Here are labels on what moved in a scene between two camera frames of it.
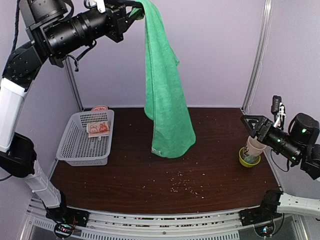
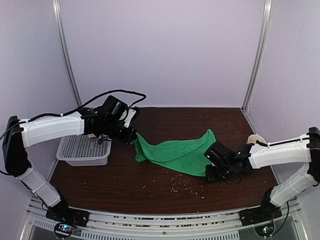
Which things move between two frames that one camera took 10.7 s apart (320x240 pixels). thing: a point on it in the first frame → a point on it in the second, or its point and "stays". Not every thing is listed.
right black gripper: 260,121 → 210,176
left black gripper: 120,21 → 127,138
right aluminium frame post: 260,50 stays
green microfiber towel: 165,102 → 187,156
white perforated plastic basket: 77,149 stays
